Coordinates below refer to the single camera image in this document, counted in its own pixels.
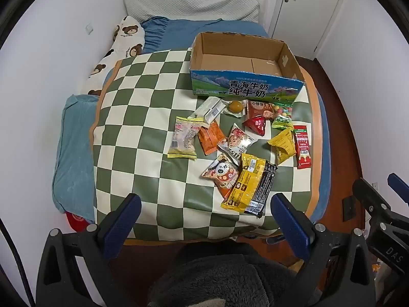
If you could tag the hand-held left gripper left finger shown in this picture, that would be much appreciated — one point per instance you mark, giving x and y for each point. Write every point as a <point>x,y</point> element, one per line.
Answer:
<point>121,227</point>

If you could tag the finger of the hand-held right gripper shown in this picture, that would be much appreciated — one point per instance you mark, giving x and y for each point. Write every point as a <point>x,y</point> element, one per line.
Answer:
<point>399,188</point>
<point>372,201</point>

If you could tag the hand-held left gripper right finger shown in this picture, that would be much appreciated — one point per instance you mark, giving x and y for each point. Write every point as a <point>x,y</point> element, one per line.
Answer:
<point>290,227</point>

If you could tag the red triangular snack packet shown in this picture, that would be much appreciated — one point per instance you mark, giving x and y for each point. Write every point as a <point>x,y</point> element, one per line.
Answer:
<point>255,124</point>

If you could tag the colourful candy packet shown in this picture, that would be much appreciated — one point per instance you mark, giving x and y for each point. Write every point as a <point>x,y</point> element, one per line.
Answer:
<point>282,115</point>

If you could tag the printed cardboard box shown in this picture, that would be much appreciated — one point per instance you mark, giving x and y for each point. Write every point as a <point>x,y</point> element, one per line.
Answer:
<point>242,86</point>

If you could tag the black floor box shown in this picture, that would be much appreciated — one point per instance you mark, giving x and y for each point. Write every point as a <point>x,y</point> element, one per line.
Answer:
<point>349,207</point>

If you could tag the red round object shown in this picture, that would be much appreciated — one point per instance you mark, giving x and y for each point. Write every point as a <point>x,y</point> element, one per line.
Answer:
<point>76,221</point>

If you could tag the yellow and black snack packet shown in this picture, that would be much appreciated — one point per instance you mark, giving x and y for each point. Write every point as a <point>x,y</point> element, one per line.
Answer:
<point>246,182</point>

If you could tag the red stick snack packet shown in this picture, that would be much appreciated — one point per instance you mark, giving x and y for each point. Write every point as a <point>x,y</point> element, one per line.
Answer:
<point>302,147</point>

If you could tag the yellow crumpled snack packet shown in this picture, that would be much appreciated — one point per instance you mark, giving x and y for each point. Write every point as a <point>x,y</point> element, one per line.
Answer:
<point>284,144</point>

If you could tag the grey fuzzy clothing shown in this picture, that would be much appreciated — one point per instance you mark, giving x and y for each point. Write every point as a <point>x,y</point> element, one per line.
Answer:
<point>223,278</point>

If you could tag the blue folded blanket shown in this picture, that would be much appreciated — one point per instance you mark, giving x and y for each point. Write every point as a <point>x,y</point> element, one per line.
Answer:
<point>73,153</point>

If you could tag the panda print snack packet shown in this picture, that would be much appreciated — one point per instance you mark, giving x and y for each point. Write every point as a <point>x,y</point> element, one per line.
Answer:
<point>220,174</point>

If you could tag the green checkered mat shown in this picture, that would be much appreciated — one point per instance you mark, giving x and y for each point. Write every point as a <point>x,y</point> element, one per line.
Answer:
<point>134,134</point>

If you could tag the white granola snack packet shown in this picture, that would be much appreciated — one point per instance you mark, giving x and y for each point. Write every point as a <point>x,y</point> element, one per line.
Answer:
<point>238,139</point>

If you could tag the pale yellow-edged snack packet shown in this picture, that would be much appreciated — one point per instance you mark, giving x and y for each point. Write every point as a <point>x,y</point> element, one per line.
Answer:
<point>183,137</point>

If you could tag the orange snack packet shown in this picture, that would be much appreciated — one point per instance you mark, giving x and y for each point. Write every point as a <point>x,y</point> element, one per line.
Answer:
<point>211,139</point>

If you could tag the red-brown snack packet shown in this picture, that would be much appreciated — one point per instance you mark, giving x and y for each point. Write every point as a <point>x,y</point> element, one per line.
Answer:
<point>260,110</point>

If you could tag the egg yolk snack packet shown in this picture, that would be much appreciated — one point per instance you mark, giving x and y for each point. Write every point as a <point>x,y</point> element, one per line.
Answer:
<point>235,106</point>

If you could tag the bear print pillow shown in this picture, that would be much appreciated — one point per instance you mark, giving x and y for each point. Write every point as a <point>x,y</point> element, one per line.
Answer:
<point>127,35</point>

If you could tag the white door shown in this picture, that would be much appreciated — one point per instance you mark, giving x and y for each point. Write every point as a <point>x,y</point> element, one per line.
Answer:
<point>306,12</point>

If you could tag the blue bed sheet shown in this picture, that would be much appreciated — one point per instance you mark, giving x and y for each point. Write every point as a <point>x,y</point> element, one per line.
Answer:
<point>198,28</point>

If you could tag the white quilted pillow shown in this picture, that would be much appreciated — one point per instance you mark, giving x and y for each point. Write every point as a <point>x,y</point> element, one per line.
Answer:
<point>191,4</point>

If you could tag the white wall socket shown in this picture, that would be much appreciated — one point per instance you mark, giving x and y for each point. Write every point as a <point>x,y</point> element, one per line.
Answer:
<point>375,186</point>

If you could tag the white wall switch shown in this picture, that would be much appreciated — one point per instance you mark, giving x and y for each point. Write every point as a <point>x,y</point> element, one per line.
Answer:
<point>89,28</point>

